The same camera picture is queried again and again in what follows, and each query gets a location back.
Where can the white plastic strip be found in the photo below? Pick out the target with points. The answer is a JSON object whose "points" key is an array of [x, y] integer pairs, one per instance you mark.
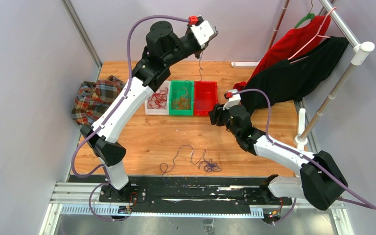
{"points": [[237, 64]]}

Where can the red shirt on hanger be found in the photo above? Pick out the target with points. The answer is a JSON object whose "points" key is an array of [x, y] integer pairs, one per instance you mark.
{"points": [[283, 49]]}

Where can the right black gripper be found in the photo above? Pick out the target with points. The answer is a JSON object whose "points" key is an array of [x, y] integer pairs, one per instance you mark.
{"points": [[217, 114]]}

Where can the white plastic bin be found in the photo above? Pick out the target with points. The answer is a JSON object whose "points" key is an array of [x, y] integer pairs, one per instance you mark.
{"points": [[158, 103]]}

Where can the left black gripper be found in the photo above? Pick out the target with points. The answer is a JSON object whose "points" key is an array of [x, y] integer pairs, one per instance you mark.
{"points": [[198, 55]]}

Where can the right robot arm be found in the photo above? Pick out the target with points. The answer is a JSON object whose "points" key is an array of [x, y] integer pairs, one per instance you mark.
{"points": [[319, 179]]}

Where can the metal clothes rack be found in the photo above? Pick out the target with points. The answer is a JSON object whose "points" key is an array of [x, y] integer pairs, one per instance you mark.
{"points": [[339, 105]]}

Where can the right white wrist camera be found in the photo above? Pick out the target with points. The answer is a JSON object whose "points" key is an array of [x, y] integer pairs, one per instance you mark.
{"points": [[233, 98]]}

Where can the red plastic bin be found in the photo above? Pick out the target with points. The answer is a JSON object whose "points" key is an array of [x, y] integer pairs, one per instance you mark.
{"points": [[205, 97]]}

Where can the green plastic bin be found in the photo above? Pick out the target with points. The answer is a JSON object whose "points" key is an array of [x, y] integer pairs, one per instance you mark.
{"points": [[181, 98]]}

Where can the green hanger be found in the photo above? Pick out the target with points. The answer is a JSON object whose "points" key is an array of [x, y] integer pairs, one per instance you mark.
{"points": [[309, 16]]}

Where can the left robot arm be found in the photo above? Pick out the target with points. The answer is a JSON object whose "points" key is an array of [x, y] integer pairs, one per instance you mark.
{"points": [[163, 49]]}

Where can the plaid flannel shirt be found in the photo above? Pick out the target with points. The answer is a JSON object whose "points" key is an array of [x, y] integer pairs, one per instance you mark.
{"points": [[94, 98]]}

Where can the pink hanger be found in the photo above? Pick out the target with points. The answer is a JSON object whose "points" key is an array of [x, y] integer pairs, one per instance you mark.
{"points": [[315, 36]]}

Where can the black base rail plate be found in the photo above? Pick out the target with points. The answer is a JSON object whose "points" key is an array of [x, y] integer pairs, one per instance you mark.
{"points": [[192, 195]]}

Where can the black shirt on hanger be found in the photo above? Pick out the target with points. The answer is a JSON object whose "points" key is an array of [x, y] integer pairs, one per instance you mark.
{"points": [[288, 80]]}

